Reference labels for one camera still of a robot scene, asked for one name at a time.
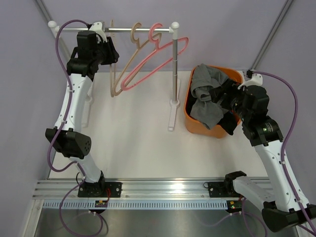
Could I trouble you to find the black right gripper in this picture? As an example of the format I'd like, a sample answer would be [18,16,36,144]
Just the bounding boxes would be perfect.
[209,78,250,122]

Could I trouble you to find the black shorts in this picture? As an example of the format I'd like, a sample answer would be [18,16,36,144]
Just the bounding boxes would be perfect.
[189,93,240,135]

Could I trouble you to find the grey shorts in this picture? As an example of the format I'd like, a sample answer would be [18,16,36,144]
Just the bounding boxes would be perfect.
[190,64,229,130]

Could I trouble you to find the beige hanger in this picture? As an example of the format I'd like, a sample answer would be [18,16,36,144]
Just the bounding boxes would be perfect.
[108,19,118,98]
[109,22,149,98]

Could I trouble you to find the pink plastic hanger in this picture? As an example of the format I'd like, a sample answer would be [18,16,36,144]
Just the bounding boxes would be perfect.
[120,22,190,91]

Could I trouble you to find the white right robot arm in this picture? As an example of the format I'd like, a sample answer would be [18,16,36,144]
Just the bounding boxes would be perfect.
[209,79,316,232]

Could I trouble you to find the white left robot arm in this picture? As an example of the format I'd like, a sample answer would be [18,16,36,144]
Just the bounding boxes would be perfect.
[45,30,119,197]

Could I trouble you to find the orange plastic basket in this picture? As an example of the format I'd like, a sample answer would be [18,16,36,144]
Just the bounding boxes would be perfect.
[183,65,243,139]

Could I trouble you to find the metal clothes rack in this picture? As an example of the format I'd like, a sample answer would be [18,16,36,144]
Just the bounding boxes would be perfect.
[47,21,182,132]

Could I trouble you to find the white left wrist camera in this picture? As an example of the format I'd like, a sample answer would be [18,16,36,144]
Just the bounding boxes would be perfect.
[88,22,108,42]

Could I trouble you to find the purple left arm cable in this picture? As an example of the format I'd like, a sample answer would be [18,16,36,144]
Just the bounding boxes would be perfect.
[46,19,106,235]

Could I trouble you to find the aluminium mounting rail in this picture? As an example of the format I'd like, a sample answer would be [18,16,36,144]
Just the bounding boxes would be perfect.
[32,179,301,200]

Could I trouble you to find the white slotted cable duct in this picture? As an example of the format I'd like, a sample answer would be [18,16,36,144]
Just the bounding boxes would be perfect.
[43,199,228,210]

